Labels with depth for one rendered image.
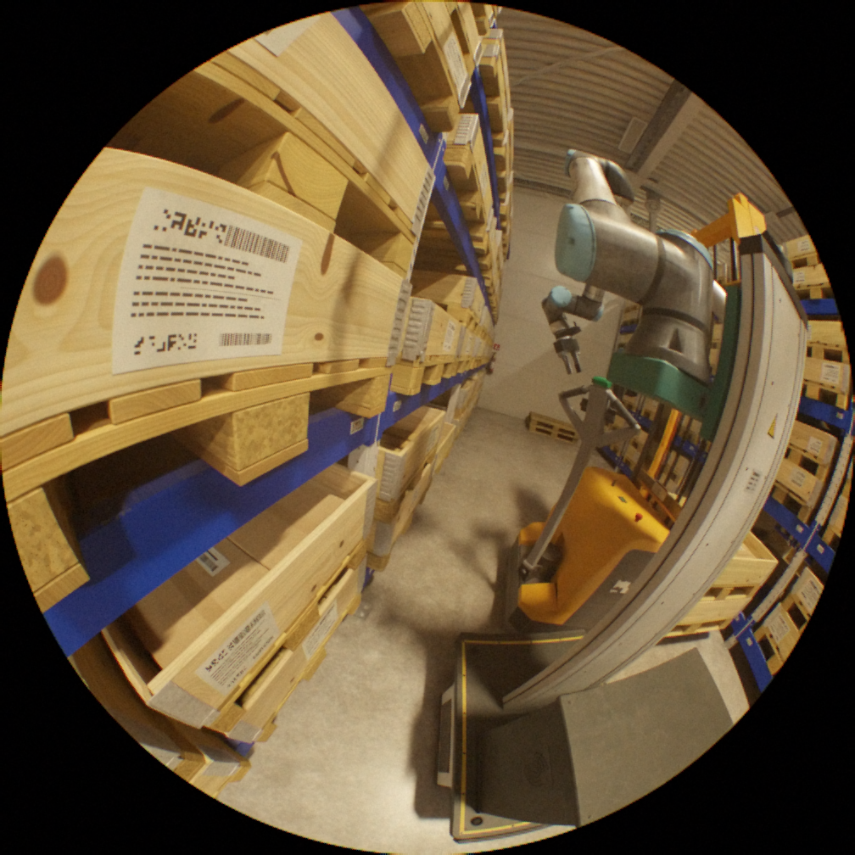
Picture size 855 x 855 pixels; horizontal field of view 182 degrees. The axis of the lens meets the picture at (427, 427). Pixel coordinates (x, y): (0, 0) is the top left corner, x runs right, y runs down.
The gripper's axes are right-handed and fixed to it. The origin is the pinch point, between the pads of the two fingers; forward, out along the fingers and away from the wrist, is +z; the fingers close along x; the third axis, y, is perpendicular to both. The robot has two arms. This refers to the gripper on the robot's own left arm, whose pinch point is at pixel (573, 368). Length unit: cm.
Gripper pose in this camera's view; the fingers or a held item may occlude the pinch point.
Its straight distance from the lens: 125.1
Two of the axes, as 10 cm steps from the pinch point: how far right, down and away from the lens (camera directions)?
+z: 2.6, 9.7, -0.2
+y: -3.6, 1.1, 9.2
